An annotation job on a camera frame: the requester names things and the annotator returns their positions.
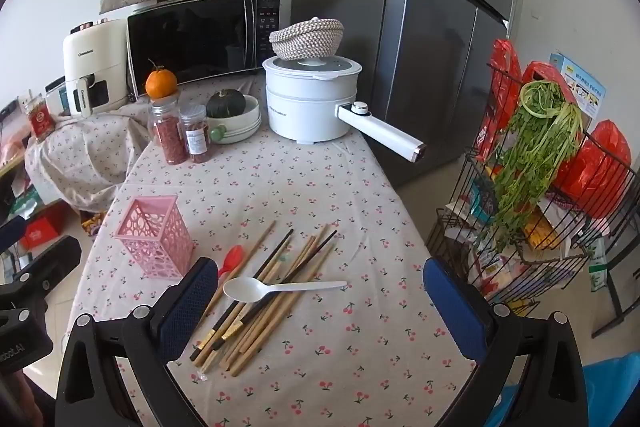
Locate red plastic spoon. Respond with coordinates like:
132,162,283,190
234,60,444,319
217,245,244,279

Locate clear box with teal label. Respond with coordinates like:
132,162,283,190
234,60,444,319
45,77,71,115

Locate bunch of wooden chopsticks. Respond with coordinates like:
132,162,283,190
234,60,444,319
191,220,333,378

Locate leafy green vegetable bunch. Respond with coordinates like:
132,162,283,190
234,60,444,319
487,79,585,253

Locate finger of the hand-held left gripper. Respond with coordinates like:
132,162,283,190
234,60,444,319
0,235,83,296
0,215,27,253

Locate white stacked bowls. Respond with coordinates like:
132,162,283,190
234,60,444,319
206,94,262,144

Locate white electric cooking pot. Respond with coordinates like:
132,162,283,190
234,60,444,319
262,54,427,164

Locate white air fryer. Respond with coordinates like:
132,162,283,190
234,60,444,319
62,18,132,116

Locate teal packet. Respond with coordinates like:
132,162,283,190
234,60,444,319
469,187,496,218

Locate green pumpkin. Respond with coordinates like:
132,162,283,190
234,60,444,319
206,89,247,119

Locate blue plastic bag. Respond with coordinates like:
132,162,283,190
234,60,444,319
487,357,640,427

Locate red box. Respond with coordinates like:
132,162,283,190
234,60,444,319
20,216,68,250

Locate black microwave oven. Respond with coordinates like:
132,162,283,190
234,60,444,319
126,0,293,100

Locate small print beige cloth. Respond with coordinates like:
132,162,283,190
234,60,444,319
24,99,151,212

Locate woven rope basket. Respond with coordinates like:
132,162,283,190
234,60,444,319
269,17,346,60

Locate black chopstick with gold end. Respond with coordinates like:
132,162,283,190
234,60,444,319
189,229,295,362
211,231,338,352

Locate large orange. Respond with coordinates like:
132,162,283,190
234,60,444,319
145,59,178,100

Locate white plastic spoon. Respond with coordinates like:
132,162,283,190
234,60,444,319
223,277,348,304

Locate blue wall poster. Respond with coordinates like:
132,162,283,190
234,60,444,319
549,53,607,118

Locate yellow printed carton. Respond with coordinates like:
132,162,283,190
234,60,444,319
80,209,108,238

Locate pink perforated utensil holder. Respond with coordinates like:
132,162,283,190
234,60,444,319
114,195,195,280

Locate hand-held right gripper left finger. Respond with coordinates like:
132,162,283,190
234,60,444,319
54,257,221,427

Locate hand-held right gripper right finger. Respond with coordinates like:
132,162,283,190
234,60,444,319
423,257,592,427

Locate tall jar of red berries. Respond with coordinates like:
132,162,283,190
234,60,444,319
150,99,190,166

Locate black wire basket rack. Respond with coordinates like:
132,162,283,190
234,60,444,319
425,62,633,308

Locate grey refrigerator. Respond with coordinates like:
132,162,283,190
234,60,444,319
294,0,518,190

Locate green and white packet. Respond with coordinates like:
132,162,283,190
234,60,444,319
587,237,608,295

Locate red plastic bag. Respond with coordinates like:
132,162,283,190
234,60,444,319
475,39,523,162
552,119,632,220
520,61,573,108

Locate short jar of dried fruit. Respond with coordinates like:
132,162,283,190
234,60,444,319
179,104,213,164

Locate yellow snack packet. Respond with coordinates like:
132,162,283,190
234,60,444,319
520,209,563,253

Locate black metal frame stand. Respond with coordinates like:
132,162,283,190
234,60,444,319
591,227,640,340

